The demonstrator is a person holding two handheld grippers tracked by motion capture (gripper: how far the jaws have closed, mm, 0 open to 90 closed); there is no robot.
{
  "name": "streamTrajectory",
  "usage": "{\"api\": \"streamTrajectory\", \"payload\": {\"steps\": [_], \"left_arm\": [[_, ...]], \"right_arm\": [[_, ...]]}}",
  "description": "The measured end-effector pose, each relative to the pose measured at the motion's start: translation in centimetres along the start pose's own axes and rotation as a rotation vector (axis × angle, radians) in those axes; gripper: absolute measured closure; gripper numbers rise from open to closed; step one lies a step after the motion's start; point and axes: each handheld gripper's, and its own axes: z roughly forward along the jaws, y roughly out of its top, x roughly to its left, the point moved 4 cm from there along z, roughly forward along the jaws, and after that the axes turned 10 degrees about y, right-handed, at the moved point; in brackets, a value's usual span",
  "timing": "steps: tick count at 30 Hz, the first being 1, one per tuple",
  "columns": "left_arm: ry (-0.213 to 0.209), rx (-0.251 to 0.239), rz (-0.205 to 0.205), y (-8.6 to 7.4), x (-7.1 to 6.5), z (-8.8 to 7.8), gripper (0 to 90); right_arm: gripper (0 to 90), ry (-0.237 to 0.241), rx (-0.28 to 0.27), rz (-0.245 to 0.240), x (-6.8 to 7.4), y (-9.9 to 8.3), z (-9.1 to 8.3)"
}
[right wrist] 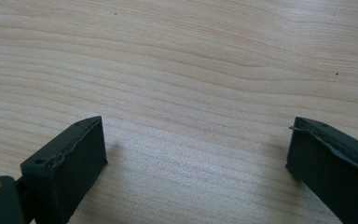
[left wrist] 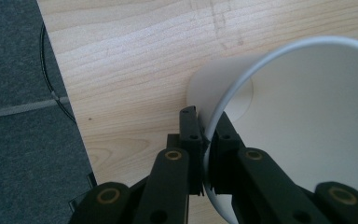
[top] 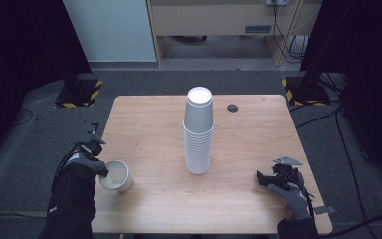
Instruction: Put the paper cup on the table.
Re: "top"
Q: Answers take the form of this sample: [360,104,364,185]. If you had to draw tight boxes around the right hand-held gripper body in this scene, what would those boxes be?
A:
[271,155,304,191]

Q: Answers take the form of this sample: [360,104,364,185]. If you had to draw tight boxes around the stack of white paper cups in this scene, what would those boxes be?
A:
[182,86,216,176]

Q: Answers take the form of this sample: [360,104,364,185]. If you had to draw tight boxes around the white cabinet panel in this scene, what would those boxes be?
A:
[62,0,158,64]

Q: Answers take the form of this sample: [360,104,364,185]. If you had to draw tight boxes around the white paper drinking cup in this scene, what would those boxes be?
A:
[97,159,134,194]

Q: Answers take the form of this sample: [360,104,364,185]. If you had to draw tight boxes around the dark curtain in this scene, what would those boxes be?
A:
[0,0,93,167]
[299,0,382,188]

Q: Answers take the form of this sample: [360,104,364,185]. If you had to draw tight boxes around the person's right hand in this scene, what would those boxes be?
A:
[266,182,313,222]

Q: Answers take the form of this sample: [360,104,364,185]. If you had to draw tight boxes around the grey tape strip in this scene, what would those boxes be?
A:
[313,205,337,216]

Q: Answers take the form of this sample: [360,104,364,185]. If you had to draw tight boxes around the long black floor cable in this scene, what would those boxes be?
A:
[289,73,382,239]

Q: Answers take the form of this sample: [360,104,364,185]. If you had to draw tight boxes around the person's left hand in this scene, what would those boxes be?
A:
[63,150,108,177]

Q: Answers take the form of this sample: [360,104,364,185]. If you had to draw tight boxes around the black yellow striped stand base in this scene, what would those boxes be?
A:
[54,78,104,109]
[281,76,332,108]

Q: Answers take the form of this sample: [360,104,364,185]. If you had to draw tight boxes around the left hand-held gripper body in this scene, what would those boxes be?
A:
[74,131,107,158]

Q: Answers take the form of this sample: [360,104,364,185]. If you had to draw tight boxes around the light wooden desk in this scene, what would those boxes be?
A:
[145,0,324,69]

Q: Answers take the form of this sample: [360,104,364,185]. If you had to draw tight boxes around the thin black floor cable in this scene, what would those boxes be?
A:
[12,108,35,126]

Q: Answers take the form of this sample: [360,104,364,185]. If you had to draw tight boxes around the bundle of black desk cables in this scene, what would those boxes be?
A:
[271,0,311,65]

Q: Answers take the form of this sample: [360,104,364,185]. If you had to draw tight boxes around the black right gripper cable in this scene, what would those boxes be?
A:
[289,167,316,218]

